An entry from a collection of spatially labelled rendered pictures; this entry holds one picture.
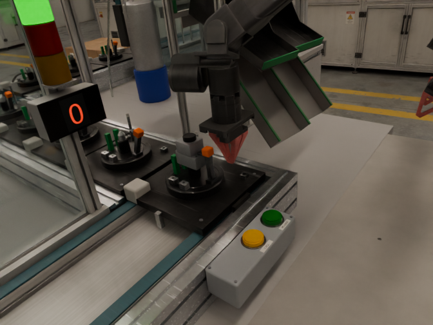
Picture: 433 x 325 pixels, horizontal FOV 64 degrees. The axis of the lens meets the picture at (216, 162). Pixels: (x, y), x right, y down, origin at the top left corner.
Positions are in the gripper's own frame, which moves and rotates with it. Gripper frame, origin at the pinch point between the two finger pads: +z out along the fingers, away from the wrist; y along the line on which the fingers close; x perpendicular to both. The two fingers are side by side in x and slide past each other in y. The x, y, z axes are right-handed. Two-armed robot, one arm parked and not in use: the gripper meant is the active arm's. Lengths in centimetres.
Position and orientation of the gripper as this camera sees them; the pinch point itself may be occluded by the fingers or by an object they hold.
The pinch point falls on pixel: (230, 158)
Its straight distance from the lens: 72.2
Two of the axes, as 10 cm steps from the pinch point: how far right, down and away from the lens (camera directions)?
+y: -6.1, 4.5, -6.6
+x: 7.9, 2.4, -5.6
